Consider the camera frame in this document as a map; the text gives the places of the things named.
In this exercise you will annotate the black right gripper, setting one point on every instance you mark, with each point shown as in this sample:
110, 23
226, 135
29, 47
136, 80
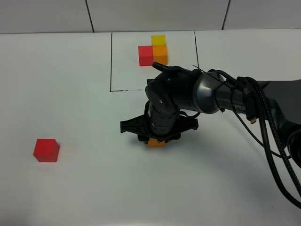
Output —
158, 125

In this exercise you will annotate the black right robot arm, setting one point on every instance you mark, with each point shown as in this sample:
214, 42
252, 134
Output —
177, 89

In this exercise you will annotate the orange template cube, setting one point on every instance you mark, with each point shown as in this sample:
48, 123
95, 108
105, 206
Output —
160, 54

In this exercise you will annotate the red template cube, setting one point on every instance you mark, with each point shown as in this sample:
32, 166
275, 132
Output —
145, 55

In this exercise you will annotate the yellow template cube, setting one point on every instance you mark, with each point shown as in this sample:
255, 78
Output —
158, 40

